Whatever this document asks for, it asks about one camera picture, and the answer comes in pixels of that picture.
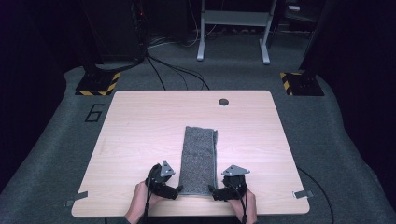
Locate white floor cables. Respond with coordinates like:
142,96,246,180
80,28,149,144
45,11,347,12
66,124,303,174
148,24,219,49

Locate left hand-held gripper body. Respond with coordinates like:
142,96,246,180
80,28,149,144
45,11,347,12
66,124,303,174
145,160,176,200

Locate black floor cable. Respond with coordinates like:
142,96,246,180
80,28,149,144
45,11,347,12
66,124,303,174
147,53,211,91
145,55,167,91

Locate right hand-held gripper black cable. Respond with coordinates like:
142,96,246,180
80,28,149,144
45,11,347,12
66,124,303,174
228,178,248,224

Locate black cabinet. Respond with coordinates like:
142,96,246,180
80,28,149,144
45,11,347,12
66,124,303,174
81,0,148,64

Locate person's right hand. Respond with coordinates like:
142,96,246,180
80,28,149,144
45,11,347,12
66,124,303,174
227,189,259,224

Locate dark stand post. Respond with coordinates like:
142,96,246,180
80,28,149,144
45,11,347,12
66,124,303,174
298,0,331,75

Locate left hand-held gripper black cable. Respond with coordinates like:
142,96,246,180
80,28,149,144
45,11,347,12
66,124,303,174
141,169,157,224

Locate white metal stand frame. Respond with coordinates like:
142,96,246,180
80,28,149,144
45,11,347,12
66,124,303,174
196,0,278,65

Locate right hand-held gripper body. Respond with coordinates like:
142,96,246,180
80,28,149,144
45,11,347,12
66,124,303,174
220,164,251,201

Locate person's left hand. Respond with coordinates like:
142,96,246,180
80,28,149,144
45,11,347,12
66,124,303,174
124,181,161,222

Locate grey towel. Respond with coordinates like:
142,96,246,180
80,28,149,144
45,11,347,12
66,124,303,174
178,125,219,197

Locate grey tape strip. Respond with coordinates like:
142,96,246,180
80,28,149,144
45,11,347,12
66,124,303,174
292,189,314,200
65,190,89,208

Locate black cable beside table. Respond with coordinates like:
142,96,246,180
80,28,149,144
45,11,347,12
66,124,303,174
296,167,335,224

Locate hand-held gripper black cable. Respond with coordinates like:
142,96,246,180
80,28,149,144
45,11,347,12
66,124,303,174
228,178,248,224
141,169,157,224

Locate black hazard-striped base plate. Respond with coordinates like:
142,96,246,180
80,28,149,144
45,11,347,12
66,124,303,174
75,71,121,97
278,71,325,97

